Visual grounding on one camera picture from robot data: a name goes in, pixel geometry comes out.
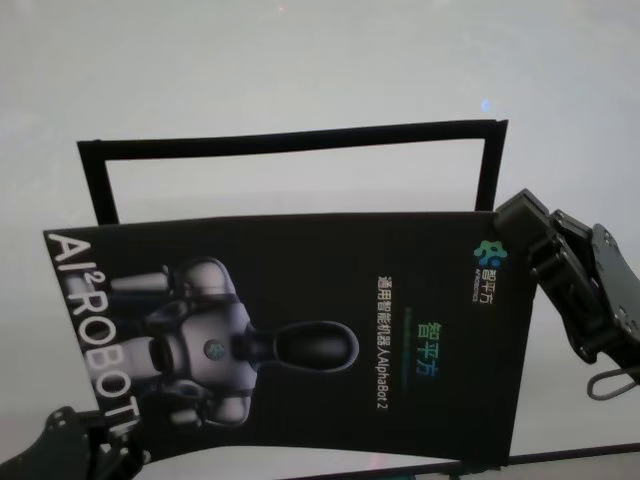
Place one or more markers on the black metal table frame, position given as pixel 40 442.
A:
pixel 575 465

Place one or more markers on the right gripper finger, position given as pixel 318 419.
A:
pixel 560 285
pixel 555 222

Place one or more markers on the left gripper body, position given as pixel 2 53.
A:
pixel 50 450

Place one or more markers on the black tape frame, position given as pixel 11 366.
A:
pixel 300 140

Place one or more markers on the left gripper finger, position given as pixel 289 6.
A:
pixel 125 457
pixel 120 425

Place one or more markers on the black robot poster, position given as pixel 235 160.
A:
pixel 310 250

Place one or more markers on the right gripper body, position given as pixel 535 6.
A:
pixel 617 300

